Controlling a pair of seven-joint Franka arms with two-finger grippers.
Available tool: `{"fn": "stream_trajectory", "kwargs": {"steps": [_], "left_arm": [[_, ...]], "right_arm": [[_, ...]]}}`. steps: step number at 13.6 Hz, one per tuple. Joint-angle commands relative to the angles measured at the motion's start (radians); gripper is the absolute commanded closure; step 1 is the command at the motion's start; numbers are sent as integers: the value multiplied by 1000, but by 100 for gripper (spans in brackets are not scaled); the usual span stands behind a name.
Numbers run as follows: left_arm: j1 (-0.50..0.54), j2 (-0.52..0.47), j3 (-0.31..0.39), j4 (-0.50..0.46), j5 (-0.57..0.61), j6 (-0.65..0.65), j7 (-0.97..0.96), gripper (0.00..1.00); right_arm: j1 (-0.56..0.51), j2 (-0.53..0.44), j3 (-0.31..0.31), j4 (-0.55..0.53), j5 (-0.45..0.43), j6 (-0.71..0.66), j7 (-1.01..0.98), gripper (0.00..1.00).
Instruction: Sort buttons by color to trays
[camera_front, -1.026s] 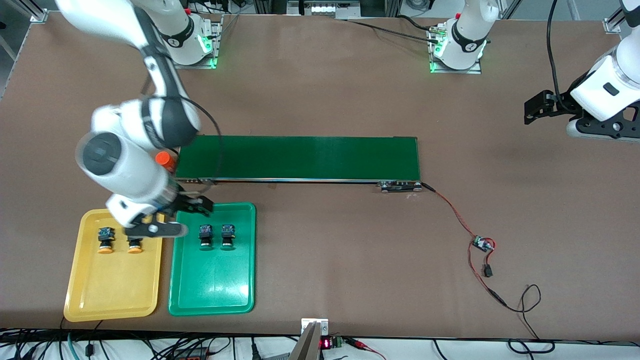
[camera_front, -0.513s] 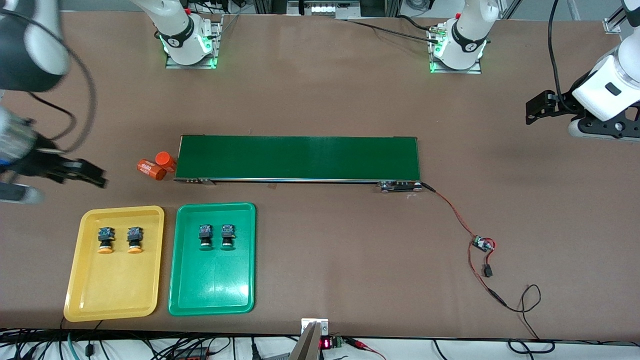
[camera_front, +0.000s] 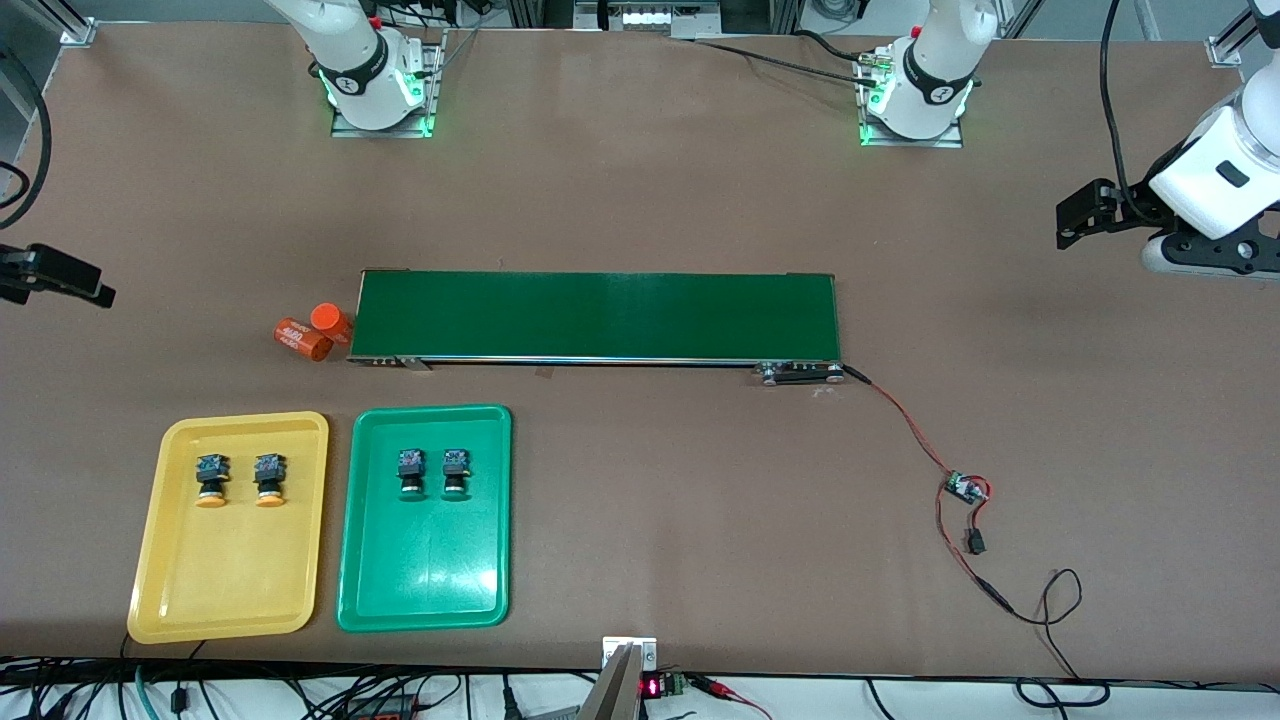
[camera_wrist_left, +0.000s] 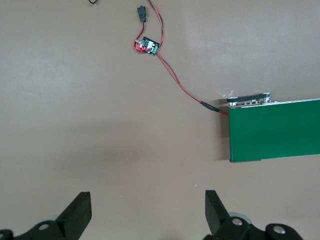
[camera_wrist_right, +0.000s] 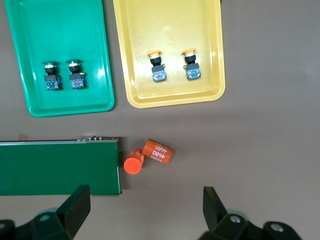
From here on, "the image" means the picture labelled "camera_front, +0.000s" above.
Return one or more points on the small black controller circuit board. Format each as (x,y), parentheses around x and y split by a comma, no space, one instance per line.
(965,487)

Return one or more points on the yellow mushroom push button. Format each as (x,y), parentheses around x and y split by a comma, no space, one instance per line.
(268,497)
(210,497)

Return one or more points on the yellow plastic tray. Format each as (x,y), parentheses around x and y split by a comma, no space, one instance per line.
(230,570)

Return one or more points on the white grey equipment box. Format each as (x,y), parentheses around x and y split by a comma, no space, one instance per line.
(650,15)

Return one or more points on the green plastic tray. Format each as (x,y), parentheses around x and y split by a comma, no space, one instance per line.
(425,560)

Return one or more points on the aluminium frame post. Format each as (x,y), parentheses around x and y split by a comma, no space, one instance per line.
(1235,40)
(78,25)

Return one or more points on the red clip lead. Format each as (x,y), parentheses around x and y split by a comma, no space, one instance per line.
(728,690)

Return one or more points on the red LED display board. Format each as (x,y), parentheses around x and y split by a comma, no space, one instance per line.
(652,687)

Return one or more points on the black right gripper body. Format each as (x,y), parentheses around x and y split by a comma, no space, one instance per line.
(30,267)

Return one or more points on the silver metal mount bracket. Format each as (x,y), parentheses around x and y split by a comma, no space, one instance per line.
(615,690)

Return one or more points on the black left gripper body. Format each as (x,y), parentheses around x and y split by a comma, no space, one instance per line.
(1137,208)

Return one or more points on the green conveyor belt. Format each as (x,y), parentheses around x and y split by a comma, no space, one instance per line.
(600,315)

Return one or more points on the black inline switch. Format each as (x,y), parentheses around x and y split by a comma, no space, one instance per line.
(975,543)

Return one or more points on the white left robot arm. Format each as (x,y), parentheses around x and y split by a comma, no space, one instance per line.
(930,80)

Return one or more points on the green mushroom push button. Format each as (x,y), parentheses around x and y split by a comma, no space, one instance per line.
(411,486)
(456,485)

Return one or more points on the orange 4680 cylinder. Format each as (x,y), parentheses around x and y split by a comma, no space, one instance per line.
(330,320)
(303,340)

